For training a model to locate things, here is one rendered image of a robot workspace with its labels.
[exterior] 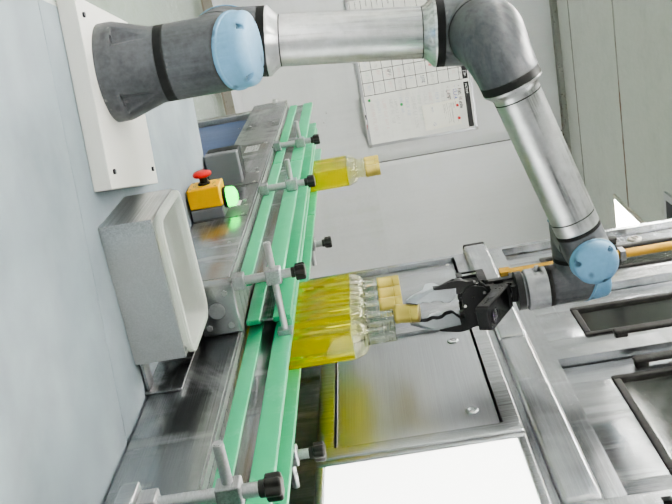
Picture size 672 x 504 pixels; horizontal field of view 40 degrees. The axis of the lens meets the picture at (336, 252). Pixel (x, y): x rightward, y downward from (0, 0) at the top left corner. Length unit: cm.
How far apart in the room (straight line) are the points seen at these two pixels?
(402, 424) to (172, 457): 47
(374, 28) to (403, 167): 616
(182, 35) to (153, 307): 40
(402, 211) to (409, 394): 613
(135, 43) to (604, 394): 98
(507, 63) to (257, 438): 66
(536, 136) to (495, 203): 639
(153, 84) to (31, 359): 51
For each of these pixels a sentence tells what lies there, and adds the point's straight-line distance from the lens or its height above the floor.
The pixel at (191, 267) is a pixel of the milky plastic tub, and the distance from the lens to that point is 152.
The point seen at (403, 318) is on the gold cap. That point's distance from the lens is 166.
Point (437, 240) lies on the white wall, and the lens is 786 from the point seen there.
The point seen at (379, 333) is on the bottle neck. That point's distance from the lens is 160.
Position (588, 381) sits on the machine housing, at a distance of 174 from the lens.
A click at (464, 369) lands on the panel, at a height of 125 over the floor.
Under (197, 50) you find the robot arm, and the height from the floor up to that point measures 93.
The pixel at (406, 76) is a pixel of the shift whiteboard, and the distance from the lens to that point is 750.
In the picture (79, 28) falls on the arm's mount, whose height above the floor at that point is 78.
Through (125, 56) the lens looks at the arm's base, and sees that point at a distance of 140.
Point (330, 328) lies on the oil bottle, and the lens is 161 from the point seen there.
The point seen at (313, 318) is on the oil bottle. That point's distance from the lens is 165.
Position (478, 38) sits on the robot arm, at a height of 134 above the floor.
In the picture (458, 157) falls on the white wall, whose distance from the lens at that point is 768.
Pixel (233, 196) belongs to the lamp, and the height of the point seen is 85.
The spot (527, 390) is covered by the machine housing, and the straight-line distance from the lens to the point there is 164.
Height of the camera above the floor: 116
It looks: 4 degrees down
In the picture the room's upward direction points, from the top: 80 degrees clockwise
